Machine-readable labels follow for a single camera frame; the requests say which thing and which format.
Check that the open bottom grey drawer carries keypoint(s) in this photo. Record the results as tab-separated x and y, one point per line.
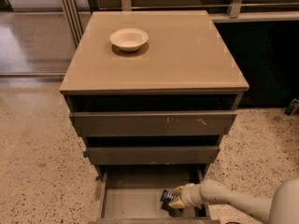
131	194

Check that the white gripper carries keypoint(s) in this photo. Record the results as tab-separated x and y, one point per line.
189	195

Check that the top grey drawer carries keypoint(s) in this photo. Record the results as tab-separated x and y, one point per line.
112	124

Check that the middle grey drawer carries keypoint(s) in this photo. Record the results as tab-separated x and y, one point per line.
151	155

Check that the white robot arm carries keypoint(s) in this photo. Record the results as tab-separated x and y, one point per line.
282	208

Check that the white ceramic bowl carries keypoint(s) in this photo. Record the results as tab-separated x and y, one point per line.
129	39

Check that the metal railing frame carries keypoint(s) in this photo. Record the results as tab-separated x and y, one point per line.
220	11

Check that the grey drawer cabinet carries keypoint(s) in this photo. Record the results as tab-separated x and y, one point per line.
184	66

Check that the dark blue rxbar wrapper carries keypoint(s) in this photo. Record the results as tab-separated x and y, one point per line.
167	196

